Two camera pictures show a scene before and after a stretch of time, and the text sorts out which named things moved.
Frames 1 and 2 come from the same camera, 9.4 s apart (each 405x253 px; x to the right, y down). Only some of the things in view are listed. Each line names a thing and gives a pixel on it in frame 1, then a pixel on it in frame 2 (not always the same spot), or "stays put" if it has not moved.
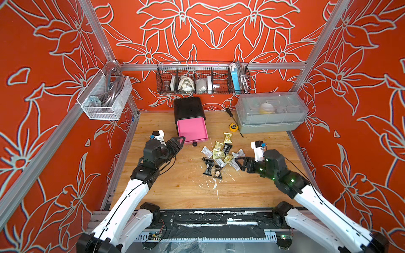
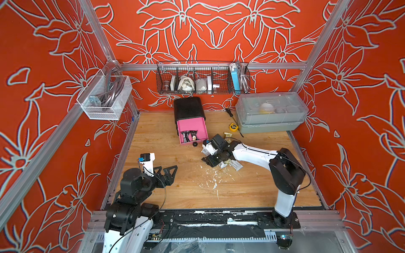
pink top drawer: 194,130 stays put
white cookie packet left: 206,152 stays put
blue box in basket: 235,74 stays put
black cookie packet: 209,163 → 185,136
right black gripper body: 261,170 → 213,160
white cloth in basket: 186,85 stays put
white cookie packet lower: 234,164 stays put
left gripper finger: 175,147 → 163,181
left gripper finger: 179,140 → 168,173
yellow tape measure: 233,127 stays put
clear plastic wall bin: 104,97 stays put
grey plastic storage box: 271,112 stays put
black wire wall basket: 202,78 stays put
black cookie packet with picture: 218,168 → 193,134
